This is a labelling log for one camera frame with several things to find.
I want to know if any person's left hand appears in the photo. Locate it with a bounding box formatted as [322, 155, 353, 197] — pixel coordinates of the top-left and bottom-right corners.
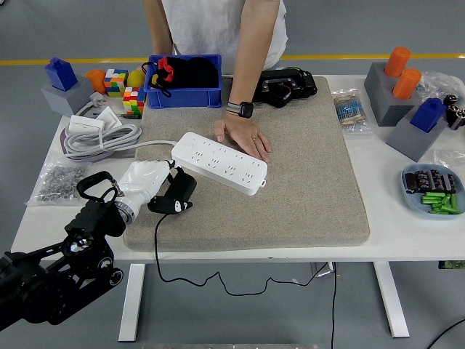
[213, 111, 272, 164]

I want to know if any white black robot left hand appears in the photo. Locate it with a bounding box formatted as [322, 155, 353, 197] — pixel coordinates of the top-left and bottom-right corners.
[116, 159, 194, 219]

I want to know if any white power strip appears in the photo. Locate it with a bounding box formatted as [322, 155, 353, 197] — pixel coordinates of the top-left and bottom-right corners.
[170, 131, 269, 196]

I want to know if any black plug with cord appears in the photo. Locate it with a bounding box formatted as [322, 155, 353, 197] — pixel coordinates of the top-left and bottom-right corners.
[154, 169, 330, 296]

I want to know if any black wristwatch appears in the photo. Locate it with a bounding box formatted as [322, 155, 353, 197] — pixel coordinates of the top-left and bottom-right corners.
[225, 101, 254, 119]

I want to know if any blue plastic bin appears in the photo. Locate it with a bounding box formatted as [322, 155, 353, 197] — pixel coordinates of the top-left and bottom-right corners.
[143, 54, 223, 110]

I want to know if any small colourful puzzle cube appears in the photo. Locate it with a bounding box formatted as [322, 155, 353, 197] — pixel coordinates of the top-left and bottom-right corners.
[122, 86, 146, 116]

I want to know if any black machine part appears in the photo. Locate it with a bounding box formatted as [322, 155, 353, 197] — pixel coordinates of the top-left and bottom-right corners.
[250, 67, 318, 109]

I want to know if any clear bag of metal nuts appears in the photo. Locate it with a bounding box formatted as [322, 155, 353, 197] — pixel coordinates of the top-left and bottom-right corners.
[24, 162, 90, 207]

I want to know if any grey-brown mat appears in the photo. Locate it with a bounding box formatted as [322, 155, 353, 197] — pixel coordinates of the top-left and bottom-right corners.
[122, 75, 371, 252]

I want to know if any large colourful puzzle cube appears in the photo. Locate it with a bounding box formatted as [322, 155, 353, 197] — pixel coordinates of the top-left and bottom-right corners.
[103, 68, 129, 98]

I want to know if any yellow ball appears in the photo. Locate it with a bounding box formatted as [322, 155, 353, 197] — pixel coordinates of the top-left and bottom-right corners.
[126, 69, 146, 88]

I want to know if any grey block holder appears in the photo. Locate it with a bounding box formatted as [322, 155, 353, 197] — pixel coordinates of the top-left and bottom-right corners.
[39, 76, 94, 117]
[385, 111, 447, 163]

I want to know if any orange cone-shaped piece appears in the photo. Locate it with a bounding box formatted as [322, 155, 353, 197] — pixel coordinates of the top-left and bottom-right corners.
[84, 68, 107, 94]

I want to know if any clear bag of resistors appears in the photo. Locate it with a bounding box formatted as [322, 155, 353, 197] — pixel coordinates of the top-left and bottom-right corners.
[332, 88, 373, 135]

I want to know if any person's torso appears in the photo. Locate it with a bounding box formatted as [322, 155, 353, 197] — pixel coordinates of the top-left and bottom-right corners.
[161, 0, 290, 72]

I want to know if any white table leg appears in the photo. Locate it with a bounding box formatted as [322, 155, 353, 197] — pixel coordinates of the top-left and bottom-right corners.
[373, 262, 410, 338]
[118, 263, 146, 342]

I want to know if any blue block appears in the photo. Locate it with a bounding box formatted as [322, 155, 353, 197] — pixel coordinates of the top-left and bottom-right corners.
[409, 97, 447, 132]
[44, 57, 79, 92]

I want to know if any grey block with two holes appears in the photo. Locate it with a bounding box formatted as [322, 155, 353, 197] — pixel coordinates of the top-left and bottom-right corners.
[363, 62, 424, 127]

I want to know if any orange cylinder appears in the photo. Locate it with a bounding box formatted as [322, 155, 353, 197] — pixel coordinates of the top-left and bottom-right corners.
[392, 68, 423, 100]
[384, 46, 411, 78]

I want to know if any grey-blue plate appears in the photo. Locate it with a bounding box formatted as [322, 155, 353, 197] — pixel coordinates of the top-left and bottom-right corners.
[400, 163, 465, 220]

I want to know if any clear plastic bag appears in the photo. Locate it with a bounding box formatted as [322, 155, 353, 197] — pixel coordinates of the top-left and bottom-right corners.
[432, 149, 465, 172]
[417, 71, 461, 103]

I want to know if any black round motor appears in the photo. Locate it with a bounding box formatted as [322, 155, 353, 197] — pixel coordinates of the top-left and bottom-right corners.
[450, 107, 465, 131]
[443, 94, 462, 112]

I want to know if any white coiled power cable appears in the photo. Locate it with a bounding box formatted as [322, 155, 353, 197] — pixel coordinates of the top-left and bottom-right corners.
[64, 91, 182, 161]

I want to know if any black drawstring pouch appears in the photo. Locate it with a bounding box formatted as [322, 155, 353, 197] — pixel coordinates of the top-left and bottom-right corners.
[140, 55, 221, 96]

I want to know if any black hanging cable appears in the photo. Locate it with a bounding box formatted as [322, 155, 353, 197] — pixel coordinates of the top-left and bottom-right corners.
[329, 262, 339, 349]

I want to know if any black floor cable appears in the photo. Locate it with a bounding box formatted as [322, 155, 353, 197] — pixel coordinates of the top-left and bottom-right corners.
[426, 318, 465, 349]

